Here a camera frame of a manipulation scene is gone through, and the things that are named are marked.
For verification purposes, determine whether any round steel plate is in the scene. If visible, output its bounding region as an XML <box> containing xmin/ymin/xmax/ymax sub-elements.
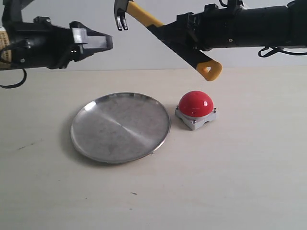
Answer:
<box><xmin>70</xmin><ymin>92</ymin><xmax>171</xmax><ymax>164</ymax></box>

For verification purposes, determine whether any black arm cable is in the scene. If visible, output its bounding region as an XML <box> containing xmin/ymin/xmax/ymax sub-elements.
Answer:
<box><xmin>258</xmin><ymin>46</ymin><xmax>307</xmax><ymax>58</ymax></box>
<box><xmin>0</xmin><ymin>68</ymin><xmax>27</xmax><ymax>89</ymax></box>

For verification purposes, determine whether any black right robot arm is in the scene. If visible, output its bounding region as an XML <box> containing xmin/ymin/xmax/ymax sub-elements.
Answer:
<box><xmin>113</xmin><ymin>0</ymin><xmax>307</xmax><ymax>67</ymax></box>

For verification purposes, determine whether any yellow black claw hammer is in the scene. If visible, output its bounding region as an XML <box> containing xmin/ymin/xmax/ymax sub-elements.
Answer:
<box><xmin>114</xmin><ymin>0</ymin><xmax>223</xmax><ymax>81</ymax></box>

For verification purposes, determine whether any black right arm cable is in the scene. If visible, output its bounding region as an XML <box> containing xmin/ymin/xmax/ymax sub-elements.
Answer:
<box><xmin>258</xmin><ymin>46</ymin><xmax>307</xmax><ymax>58</ymax></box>

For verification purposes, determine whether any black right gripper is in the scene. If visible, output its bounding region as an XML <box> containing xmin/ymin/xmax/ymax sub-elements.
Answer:
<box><xmin>147</xmin><ymin>3</ymin><xmax>230</xmax><ymax>51</ymax></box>

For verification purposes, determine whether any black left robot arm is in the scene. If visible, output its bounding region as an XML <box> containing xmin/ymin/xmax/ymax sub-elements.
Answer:
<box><xmin>0</xmin><ymin>0</ymin><xmax>113</xmax><ymax>70</ymax></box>

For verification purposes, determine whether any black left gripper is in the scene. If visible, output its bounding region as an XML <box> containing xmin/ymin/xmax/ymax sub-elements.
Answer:
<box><xmin>4</xmin><ymin>16</ymin><xmax>113</xmax><ymax>70</ymax></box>

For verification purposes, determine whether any red dome push button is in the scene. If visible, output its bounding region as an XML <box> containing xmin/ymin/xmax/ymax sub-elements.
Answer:
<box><xmin>175</xmin><ymin>91</ymin><xmax>217</xmax><ymax>130</ymax></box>

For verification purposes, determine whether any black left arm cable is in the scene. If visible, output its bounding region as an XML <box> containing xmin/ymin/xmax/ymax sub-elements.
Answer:
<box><xmin>0</xmin><ymin>68</ymin><xmax>27</xmax><ymax>89</ymax></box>

